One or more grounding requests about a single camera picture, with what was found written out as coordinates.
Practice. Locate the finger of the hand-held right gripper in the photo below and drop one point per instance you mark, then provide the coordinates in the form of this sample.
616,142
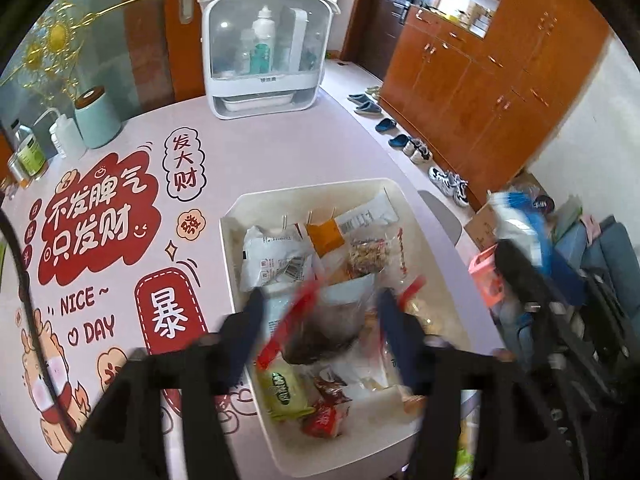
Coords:
522,275
567,280

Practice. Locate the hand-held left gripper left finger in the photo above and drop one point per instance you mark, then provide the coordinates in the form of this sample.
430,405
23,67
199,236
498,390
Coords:
252,325

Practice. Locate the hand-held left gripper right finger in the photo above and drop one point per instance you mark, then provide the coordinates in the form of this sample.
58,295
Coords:
397,340

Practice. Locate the blue and white snack packet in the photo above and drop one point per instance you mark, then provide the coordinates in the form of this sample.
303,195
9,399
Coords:
520,220

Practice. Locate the red-trimmed dark snack packet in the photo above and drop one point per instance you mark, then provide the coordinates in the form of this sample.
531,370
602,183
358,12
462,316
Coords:
330,330

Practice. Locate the white plastic bin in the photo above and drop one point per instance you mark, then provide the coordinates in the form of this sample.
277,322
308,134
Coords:
350,447

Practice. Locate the pale white snack packet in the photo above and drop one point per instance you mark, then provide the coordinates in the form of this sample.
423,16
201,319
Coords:
280,315

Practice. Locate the pink basket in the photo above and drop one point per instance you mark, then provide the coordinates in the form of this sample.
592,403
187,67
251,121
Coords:
486,280

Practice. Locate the blue sofa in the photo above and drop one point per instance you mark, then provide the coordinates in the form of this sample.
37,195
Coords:
610,250

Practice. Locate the cardboard box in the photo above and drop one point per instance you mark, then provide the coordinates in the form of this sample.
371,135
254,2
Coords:
482,227

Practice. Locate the small yellowish snack packet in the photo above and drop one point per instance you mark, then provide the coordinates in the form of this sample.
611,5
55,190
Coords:
412,405

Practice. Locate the green snack packet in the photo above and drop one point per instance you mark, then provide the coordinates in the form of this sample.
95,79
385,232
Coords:
285,390

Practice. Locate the dark round object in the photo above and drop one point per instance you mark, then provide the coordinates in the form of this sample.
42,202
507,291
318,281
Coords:
545,202

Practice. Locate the clear packet red print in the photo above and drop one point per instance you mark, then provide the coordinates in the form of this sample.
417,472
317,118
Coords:
407,260

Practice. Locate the brown-red snack packet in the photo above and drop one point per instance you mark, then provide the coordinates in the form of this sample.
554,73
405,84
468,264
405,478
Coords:
332,390

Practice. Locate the clear nut bar packet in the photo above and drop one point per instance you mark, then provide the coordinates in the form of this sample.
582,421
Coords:
367,257

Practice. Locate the white and black sneaker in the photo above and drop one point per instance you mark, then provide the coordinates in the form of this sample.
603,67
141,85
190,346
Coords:
442,179
459,191

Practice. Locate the red snack packet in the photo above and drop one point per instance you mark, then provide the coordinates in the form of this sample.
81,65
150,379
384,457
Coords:
325,420

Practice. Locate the orange and white snack packet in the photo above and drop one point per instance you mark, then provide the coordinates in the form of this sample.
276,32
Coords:
325,240

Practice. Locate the long white snack packet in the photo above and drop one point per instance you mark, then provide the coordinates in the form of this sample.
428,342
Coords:
365,212

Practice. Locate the dark blue slipper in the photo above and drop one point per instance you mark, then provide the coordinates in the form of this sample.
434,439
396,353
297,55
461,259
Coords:
400,141
386,126

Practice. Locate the wooden cabinet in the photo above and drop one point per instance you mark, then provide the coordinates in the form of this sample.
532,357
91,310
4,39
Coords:
450,70

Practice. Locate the white storage box clear front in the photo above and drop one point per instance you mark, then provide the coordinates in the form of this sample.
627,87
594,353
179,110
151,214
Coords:
260,102

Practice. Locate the grey-blue slipper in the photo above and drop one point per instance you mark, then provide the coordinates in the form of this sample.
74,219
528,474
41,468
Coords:
359,98
367,108

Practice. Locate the beige slipper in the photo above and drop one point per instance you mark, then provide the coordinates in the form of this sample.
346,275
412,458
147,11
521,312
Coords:
372,92

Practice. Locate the mint canister brown lid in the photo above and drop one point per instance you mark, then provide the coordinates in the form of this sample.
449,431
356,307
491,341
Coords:
100,120

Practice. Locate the white squeeze bottle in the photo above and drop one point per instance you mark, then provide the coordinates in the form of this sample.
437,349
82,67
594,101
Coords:
67,137

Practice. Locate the small clear bottle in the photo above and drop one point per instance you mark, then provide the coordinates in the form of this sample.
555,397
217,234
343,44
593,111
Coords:
248,55

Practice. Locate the green label bottle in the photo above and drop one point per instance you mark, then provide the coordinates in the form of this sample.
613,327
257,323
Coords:
30,155

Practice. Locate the small metal can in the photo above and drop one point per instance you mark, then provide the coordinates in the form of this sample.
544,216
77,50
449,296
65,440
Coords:
17,170

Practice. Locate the door lock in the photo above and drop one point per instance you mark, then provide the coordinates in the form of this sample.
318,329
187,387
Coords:
402,12

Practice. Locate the white bottle teal label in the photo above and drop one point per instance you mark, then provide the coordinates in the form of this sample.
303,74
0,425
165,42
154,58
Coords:
264,35

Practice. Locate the tall white container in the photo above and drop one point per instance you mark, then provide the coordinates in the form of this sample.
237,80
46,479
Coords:
292,35

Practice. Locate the sliding glass door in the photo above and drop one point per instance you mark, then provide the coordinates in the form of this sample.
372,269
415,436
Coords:
125,35

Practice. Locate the gold door ornament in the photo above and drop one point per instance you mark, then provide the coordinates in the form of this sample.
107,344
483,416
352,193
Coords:
55,40

